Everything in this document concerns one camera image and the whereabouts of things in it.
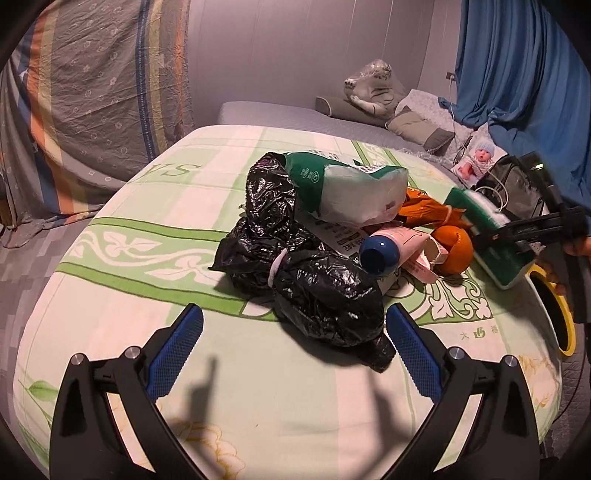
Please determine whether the grey bed mattress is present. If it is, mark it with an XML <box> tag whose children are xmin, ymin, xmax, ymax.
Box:
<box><xmin>217</xmin><ymin>100</ymin><xmax>462</xmax><ymax>167</ymax></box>

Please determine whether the black garbage bag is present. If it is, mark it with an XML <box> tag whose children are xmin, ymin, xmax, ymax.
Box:
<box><xmin>209</xmin><ymin>152</ymin><xmax>397</xmax><ymax>374</ymax></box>

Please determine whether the yellow trash bin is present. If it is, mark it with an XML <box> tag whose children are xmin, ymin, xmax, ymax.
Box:
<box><xmin>526</xmin><ymin>263</ymin><xmax>578</xmax><ymax>358</ymax></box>

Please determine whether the baby print pillow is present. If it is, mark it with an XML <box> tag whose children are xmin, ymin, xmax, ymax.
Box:
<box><xmin>452</xmin><ymin>136</ymin><xmax>499</xmax><ymax>181</ymax></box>

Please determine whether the person's right hand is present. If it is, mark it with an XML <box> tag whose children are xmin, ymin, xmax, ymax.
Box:
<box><xmin>538</xmin><ymin>233</ymin><xmax>591</xmax><ymax>298</ymax></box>

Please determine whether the dark grey backpack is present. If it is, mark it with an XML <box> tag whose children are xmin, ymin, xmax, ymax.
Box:
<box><xmin>475</xmin><ymin>154</ymin><xmax>555</xmax><ymax>222</ymax></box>

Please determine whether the striped hanging sheet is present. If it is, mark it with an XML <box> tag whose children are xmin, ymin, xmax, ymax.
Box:
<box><xmin>0</xmin><ymin>0</ymin><xmax>195</xmax><ymax>247</ymax></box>

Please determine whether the plastic wrapped plush tiger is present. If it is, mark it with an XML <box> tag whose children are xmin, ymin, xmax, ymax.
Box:
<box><xmin>342</xmin><ymin>59</ymin><xmax>407</xmax><ymax>116</ymax></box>

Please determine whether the long grey pillow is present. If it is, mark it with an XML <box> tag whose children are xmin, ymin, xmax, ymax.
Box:
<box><xmin>315</xmin><ymin>95</ymin><xmax>393</xmax><ymax>129</ymax></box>

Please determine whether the green white plastic package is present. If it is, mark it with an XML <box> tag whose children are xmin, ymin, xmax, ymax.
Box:
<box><xmin>283</xmin><ymin>151</ymin><xmax>409</xmax><ymax>227</ymax></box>

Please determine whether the orange fruit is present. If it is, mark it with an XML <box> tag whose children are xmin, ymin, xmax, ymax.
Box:
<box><xmin>429</xmin><ymin>224</ymin><xmax>475</xmax><ymax>276</ymax></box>

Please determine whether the white cable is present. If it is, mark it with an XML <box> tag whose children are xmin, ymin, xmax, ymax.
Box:
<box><xmin>478</xmin><ymin>181</ymin><xmax>511</xmax><ymax>215</ymax></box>

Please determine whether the green printed blanket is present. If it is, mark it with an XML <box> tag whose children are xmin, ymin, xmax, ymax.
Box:
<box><xmin>11</xmin><ymin>124</ymin><xmax>564</xmax><ymax>480</ymax></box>

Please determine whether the green white carton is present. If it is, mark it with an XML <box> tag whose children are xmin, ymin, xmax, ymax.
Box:
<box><xmin>443</xmin><ymin>187</ymin><xmax>539</xmax><ymax>291</ymax></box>

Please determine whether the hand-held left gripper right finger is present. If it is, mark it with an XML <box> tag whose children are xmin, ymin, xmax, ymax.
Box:
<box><xmin>385</xmin><ymin>302</ymin><xmax>541</xmax><ymax>480</ymax></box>

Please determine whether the pink bottle with blue cap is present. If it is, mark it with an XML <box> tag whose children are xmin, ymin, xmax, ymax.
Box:
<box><xmin>359</xmin><ymin>227</ymin><xmax>432</xmax><ymax>278</ymax></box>

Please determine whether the blue curtain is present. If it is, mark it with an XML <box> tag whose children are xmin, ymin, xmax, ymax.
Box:
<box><xmin>438</xmin><ymin>0</ymin><xmax>591</xmax><ymax>232</ymax></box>

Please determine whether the light quilted blanket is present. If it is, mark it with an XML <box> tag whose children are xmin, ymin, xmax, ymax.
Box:
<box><xmin>397</xmin><ymin>89</ymin><xmax>490</xmax><ymax>167</ymax></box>

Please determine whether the orange snack wrapper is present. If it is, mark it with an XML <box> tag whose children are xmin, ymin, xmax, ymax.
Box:
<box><xmin>398</xmin><ymin>187</ymin><xmax>467</xmax><ymax>229</ymax></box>

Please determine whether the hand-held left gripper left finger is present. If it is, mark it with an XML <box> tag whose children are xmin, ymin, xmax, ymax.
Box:
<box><xmin>48</xmin><ymin>302</ymin><xmax>206</xmax><ymax>480</ymax></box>

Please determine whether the flower print milk carton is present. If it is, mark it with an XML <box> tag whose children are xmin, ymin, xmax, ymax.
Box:
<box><xmin>300</xmin><ymin>210</ymin><xmax>370</xmax><ymax>259</ymax></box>

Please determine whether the square grey pillow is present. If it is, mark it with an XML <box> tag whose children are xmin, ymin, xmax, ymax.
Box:
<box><xmin>387</xmin><ymin>105</ymin><xmax>455</xmax><ymax>155</ymax></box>

